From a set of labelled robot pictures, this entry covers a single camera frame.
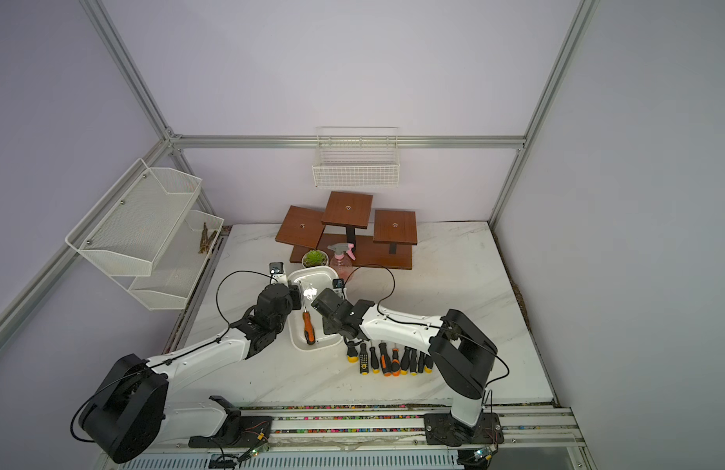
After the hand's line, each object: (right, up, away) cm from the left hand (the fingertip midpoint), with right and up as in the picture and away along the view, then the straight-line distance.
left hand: (289, 285), depth 88 cm
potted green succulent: (+6, +8, +9) cm, 14 cm away
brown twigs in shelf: (-31, +14, +10) cm, 36 cm away
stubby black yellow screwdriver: (+19, -20, -4) cm, 28 cm away
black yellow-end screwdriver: (+38, -22, -4) cm, 44 cm away
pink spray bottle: (+15, +6, +10) cm, 19 cm away
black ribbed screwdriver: (+35, -22, -4) cm, 41 cm away
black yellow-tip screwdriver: (+40, -22, -4) cm, 46 cm away
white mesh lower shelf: (-38, 0, +1) cm, 38 cm away
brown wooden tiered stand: (+27, +15, +10) cm, 33 cm away
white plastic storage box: (+7, +1, +3) cm, 7 cm away
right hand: (+15, -11, 0) cm, 19 cm away
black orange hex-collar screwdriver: (+29, -22, -4) cm, 37 cm away
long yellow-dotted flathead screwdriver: (+23, -22, -4) cm, 32 cm away
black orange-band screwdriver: (+32, -22, -4) cm, 39 cm away
